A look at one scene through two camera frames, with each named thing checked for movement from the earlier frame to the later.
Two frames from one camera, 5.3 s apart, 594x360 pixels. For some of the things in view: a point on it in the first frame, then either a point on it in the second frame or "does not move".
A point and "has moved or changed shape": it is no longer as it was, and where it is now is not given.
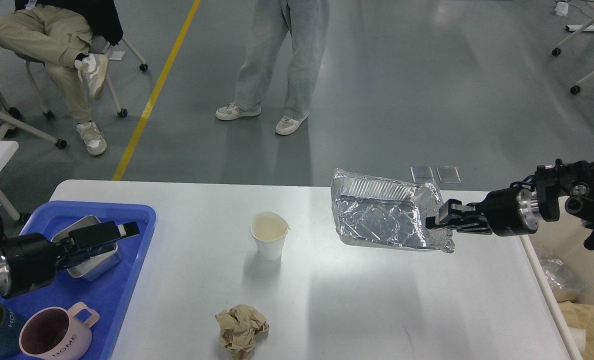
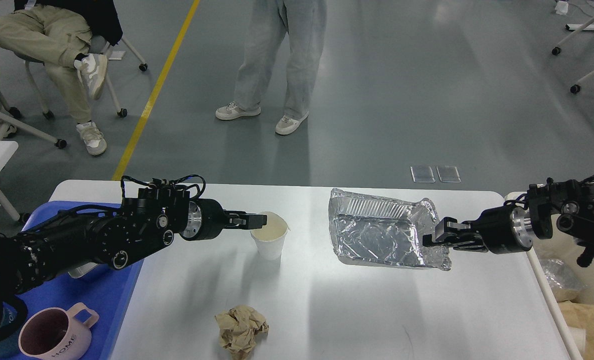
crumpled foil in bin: (561, 275) does not move
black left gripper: (25, 262) → (207, 219)
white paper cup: (269, 230) does not move
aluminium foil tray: (374, 212) has moved or changed shape
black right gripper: (510, 212) → (504, 229)
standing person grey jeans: (308, 22) does not move
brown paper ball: (239, 328) does not move
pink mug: (57, 333) does not move
